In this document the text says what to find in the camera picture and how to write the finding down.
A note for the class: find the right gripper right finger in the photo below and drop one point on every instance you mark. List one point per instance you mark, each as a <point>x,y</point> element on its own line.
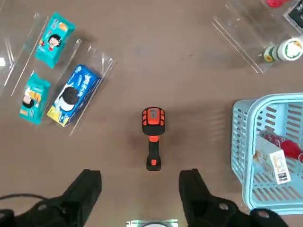
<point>201,208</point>

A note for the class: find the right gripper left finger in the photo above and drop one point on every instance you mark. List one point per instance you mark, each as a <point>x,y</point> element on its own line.
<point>78,203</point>

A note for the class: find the white yellow cookie box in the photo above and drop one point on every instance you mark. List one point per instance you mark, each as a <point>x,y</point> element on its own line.
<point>280,165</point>

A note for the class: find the orange black barcode scanner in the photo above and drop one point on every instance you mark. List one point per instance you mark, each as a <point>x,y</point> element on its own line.
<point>153,118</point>

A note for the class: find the red Coca-Cola bottle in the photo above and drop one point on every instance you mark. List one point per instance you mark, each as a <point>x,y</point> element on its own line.
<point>291,147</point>

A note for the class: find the light blue shopping basket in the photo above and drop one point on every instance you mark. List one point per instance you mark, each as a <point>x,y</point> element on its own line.
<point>260,100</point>

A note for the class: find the metal mounting plate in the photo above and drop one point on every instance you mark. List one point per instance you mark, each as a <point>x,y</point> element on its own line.
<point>132,223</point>

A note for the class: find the blue Oreo cookie box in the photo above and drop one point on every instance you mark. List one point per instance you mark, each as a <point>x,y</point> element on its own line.
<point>73,94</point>

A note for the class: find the teal snack packet orange print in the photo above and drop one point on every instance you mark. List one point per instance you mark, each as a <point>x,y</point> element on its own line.
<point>35,99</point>

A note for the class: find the clear acrylic stepped shelf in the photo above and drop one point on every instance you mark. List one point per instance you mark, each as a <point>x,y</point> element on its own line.
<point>236,35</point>
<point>94,56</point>

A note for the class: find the teal snack packet cartoon girl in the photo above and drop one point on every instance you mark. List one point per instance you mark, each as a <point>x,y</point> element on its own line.
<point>54,40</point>

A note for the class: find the green white lid canister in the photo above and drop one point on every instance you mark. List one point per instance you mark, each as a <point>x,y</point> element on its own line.
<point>288,49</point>

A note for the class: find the small black box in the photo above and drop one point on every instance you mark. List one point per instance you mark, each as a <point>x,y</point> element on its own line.
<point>296,16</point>

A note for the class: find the red lid canister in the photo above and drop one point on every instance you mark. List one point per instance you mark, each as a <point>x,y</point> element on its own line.
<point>275,2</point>

